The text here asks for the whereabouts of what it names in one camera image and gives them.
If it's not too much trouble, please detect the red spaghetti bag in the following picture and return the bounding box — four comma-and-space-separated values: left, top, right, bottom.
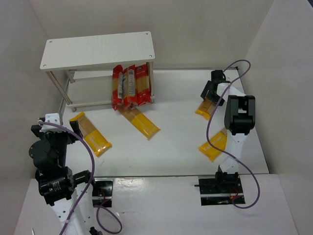
112, 65, 124, 111
123, 65, 137, 108
135, 64, 151, 106

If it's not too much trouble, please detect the left red spaghetti bag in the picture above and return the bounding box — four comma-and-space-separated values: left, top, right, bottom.
112, 65, 124, 111

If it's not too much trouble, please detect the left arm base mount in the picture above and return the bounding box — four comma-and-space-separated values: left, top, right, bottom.
92, 178, 113, 208

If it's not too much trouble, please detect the right red spaghetti bag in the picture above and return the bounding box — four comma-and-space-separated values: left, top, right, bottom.
135, 64, 151, 106

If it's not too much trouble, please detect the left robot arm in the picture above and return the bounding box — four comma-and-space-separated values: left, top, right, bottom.
29, 117, 101, 235

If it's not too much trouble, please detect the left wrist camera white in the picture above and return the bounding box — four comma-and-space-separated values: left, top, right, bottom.
39, 113, 63, 126

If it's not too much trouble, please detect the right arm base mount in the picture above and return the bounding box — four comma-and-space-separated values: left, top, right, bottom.
194, 177, 246, 206

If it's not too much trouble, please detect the middle red spaghetti bag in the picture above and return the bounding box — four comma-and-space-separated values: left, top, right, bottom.
123, 65, 137, 108

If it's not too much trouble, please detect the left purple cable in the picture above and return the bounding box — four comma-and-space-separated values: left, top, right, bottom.
40, 121, 123, 235

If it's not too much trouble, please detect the white two-tier shelf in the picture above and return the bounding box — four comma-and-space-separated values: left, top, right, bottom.
40, 31, 155, 112

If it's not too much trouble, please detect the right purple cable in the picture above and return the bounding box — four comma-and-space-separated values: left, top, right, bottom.
206, 59, 260, 209

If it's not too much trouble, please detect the yellow pasta bag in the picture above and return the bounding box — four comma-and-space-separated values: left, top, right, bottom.
195, 98, 216, 120
118, 107, 160, 140
198, 130, 229, 162
69, 112, 112, 157

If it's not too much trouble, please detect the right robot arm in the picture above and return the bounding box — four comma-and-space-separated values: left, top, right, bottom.
201, 70, 256, 188

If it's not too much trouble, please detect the purple cable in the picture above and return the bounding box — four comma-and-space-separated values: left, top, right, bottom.
40, 121, 123, 235
206, 59, 260, 209

